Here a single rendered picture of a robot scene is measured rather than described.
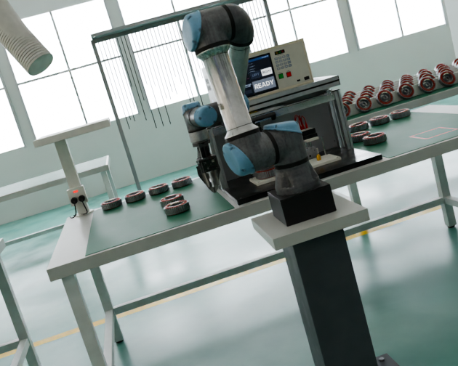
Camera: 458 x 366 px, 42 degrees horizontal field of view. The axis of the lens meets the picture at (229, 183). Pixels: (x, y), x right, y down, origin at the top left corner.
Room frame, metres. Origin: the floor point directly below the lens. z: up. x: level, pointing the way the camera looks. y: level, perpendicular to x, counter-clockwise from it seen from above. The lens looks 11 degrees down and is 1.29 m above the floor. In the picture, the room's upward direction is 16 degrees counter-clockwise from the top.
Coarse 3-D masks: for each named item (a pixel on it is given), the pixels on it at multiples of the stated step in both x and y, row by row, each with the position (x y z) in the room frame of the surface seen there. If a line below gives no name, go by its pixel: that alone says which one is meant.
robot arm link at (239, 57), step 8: (232, 8) 1.92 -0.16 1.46; (240, 8) 1.93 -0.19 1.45; (240, 16) 1.91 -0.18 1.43; (248, 16) 1.95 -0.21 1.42; (240, 24) 1.91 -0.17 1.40; (248, 24) 1.94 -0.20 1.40; (240, 32) 1.93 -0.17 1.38; (248, 32) 1.95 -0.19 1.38; (240, 40) 1.97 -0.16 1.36; (248, 40) 1.98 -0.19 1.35; (232, 48) 2.02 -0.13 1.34; (240, 48) 2.00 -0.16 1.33; (248, 48) 2.02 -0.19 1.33; (232, 56) 2.04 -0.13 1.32; (240, 56) 2.03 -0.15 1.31; (248, 56) 2.06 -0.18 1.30; (232, 64) 2.06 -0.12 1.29; (240, 64) 2.05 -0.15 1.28; (240, 72) 2.07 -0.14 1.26; (240, 80) 2.10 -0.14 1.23; (248, 104) 2.21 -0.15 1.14
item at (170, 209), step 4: (180, 200) 2.55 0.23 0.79; (184, 200) 2.52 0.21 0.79; (168, 204) 2.54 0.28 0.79; (172, 204) 2.54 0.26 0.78; (176, 204) 2.54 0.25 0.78; (180, 204) 2.47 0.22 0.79; (184, 204) 2.47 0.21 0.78; (188, 204) 2.49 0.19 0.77; (164, 208) 2.49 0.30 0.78; (168, 208) 2.47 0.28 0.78; (172, 208) 2.45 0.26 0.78; (176, 208) 2.46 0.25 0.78; (180, 208) 2.46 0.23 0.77; (184, 208) 2.46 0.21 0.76; (188, 208) 2.48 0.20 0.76; (168, 212) 2.47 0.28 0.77; (172, 212) 2.46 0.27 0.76; (176, 212) 2.45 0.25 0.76; (180, 212) 2.45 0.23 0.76
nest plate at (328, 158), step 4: (324, 156) 2.64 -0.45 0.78; (328, 156) 2.61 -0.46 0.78; (332, 156) 2.59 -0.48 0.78; (336, 156) 2.56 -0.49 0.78; (312, 160) 2.62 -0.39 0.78; (316, 160) 2.59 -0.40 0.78; (320, 160) 2.57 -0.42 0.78; (324, 160) 2.54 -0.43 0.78; (328, 160) 2.52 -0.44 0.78; (332, 160) 2.52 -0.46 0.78; (336, 160) 2.52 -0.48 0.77; (312, 164) 2.54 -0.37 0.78; (316, 164) 2.51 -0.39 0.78; (320, 164) 2.51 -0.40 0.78; (324, 164) 2.52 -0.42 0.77
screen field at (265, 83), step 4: (272, 76) 2.71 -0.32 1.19; (260, 80) 2.70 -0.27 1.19; (264, 80) 2.70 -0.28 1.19; (268, 80) 2.71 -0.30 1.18; (272, 80) 2.71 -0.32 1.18; (252, 84) 2.69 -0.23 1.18; (256, 84) 2.70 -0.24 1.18; (260, 84) 2.70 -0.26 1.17; (264, 84) 2.70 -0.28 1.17; (268, 84) 2.70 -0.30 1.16; (272, 84) 2.71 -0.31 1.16; (256, 88) 2.70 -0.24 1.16; (260, 88) 2.70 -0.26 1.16; (264, 88) 2.70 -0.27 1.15; (268, 88) 2.70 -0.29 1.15
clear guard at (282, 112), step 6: (264, 108) 2.67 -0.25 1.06; (270, 108) 2.57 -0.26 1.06; (276, 108) 2.50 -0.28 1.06; (282, 108) 2.47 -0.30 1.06; (252, 114) 2.54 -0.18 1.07; (258, 114) 2.47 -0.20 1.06; (264, 114) 2.46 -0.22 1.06; (276, 114) 2.45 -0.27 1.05; (282, 114) 2.45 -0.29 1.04; (288, 114) 2.44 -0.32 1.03; (264, 120) 2.43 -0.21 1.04; (270, 120) 2.43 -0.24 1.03; (276, 120) 2.43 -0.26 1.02; (282, 120) 2.42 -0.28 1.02; (288, 120) 2.42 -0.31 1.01
